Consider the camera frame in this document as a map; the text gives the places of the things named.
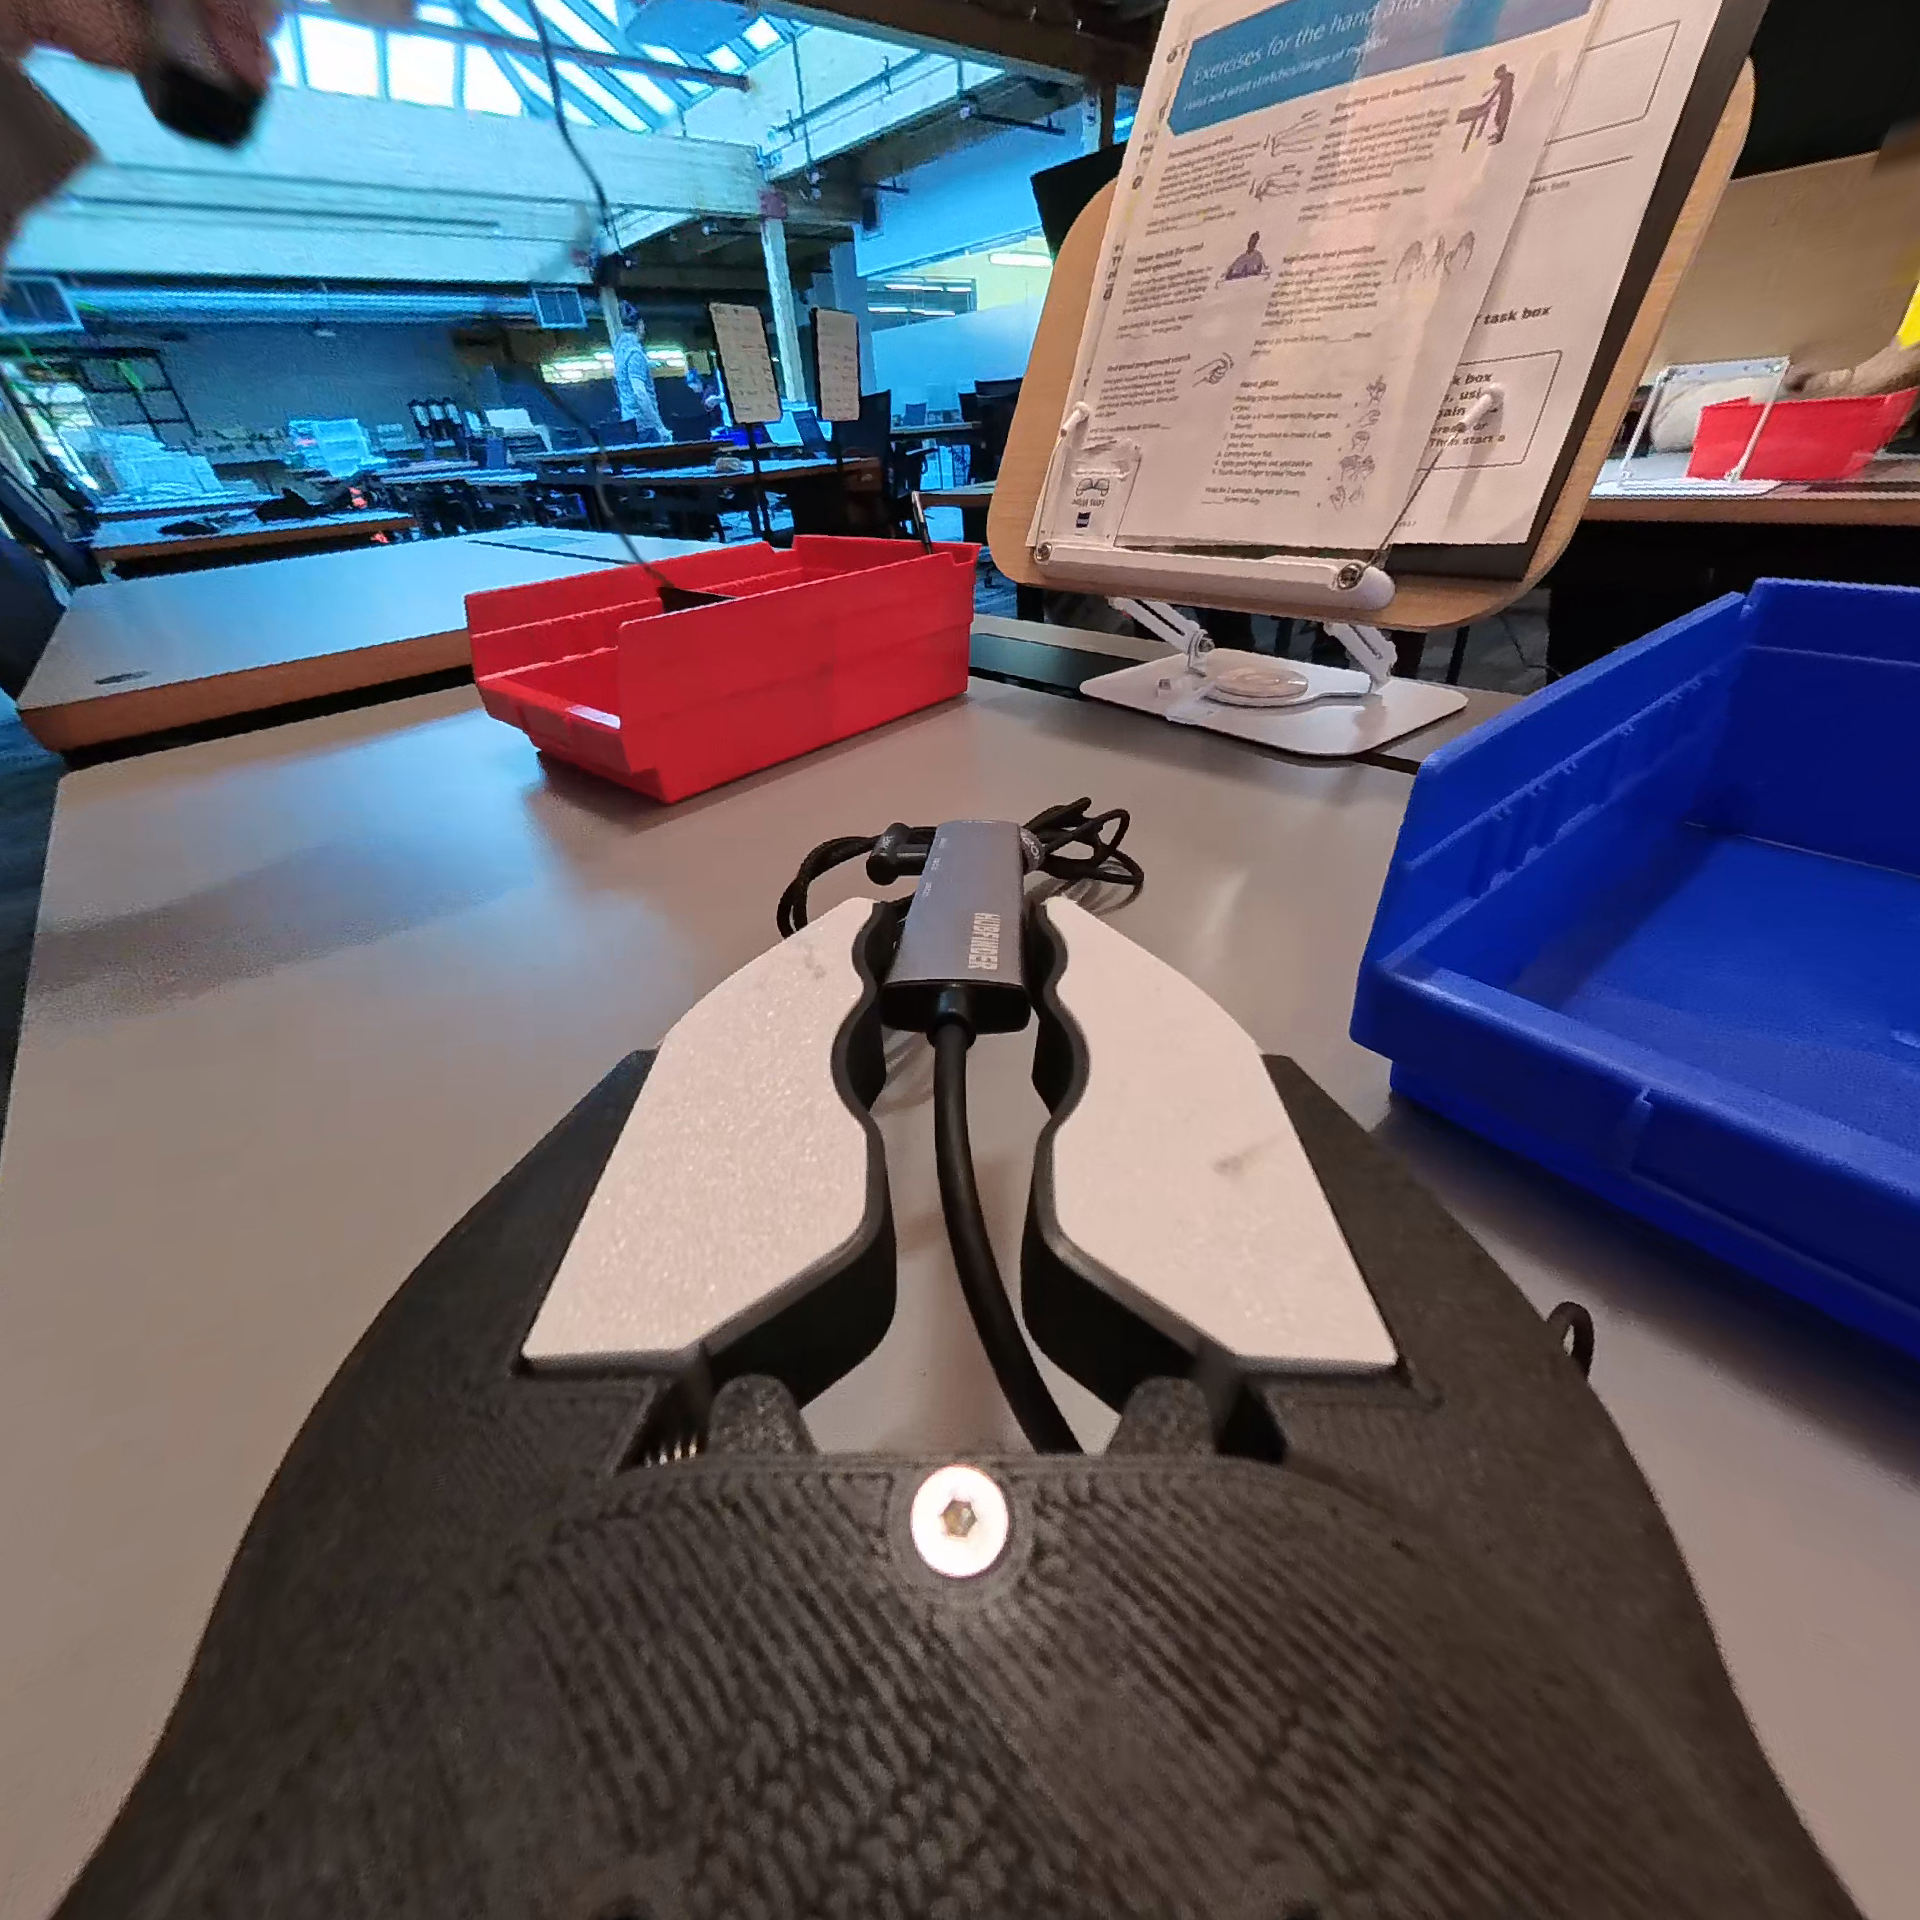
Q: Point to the clear acrylic stand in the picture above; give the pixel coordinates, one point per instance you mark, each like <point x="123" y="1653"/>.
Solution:
<point x="1664" y="421"/>

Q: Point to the grey usb hub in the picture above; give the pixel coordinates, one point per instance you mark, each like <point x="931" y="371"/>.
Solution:
<point x="960" y="938"/>

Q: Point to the person's left hand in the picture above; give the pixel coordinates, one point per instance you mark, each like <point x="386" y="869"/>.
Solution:
<point x="36" y="136"/>

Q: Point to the wood-edged grey table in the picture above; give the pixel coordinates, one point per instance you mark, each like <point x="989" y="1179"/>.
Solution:
<point x="270" y="630"/>

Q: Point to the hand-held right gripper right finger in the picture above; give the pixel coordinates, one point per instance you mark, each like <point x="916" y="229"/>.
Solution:
<point x="1213" y="1185"/>

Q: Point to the white framed instruction sheet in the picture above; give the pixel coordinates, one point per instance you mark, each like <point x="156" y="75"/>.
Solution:
<point x="1598" y="224"/>

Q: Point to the blue plastic bin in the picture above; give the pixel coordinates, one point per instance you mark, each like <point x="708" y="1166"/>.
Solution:
<point x="1723" y="975"/>

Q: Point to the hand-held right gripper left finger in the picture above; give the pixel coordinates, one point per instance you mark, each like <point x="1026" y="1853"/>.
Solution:
<point x="733" y="1170"/>

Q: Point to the small red tray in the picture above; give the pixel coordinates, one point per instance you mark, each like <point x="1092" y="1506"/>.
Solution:
<point x="1786" y="434"/>

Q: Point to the white document stand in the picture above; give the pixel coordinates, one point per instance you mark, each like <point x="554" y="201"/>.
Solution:
<point x="1276" y="693"/>

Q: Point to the red plastic bin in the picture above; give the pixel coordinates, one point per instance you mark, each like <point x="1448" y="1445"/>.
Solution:
<point x="750" y="674"/>

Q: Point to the printed exercise sheet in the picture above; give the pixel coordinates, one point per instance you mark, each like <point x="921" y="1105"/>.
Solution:
<point x="1305" y="301"/>

